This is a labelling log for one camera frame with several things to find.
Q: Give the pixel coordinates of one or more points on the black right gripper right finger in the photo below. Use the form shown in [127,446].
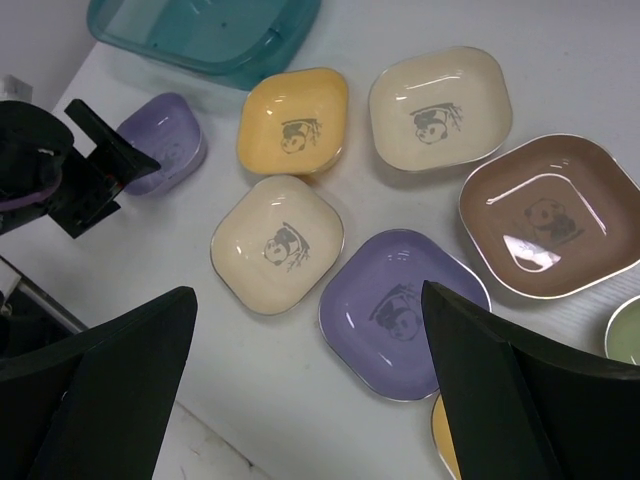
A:
[523,406]

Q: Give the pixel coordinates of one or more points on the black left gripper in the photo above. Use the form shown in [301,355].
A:
[76,194]

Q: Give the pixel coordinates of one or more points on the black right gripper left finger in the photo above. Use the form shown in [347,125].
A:
[96,404]

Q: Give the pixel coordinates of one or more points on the small purple panda plate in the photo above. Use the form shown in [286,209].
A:
[165,129]

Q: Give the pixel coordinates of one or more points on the cream panda plate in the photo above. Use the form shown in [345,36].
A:
[276,244]
[440,109]

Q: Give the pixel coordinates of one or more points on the orange panda plate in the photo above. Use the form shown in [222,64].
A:
[294,123]

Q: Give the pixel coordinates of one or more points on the teal plastic bin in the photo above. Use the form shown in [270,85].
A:
[236,44]

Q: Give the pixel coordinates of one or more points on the yellow plate near right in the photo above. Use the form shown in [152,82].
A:
[443,440]

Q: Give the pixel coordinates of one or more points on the green plate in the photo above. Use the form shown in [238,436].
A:
[622,336]

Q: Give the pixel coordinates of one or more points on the large purple panda plate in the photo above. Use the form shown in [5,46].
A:
[370,313]

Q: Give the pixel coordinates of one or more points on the brown panda plate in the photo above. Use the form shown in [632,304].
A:
[553,216]

